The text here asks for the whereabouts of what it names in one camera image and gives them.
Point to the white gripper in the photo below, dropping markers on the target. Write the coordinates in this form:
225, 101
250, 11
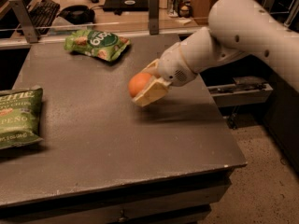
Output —
172, 66

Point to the orange fruit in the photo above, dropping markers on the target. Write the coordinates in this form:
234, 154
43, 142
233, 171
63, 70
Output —
137, 83

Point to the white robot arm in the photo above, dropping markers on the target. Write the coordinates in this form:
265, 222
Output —
236, 28

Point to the green snack bag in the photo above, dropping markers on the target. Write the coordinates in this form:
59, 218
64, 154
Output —
103, 45

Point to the green jalapeno chip bag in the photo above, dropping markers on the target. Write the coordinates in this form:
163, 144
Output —
19, 117

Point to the small round brown container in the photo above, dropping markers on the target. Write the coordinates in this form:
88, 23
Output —
184, 11

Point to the black laptop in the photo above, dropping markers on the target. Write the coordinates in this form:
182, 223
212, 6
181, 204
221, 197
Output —
126, 5

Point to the glass jar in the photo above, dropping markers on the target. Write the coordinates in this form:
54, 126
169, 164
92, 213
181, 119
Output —
173, 7

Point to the black headphones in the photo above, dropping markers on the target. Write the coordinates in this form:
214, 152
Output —
78, 14

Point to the grey drawer cabinet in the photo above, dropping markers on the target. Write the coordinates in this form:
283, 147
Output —
178, 201

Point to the black keyboard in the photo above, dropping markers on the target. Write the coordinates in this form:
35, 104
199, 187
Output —
43, 14

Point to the metal bracket middle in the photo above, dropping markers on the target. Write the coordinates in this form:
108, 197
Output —
154, 17

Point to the grey metal rail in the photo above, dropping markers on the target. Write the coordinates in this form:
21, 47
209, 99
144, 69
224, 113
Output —
243, 91

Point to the metal bracket left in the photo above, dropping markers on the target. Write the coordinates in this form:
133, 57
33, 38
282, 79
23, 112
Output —
30, 32

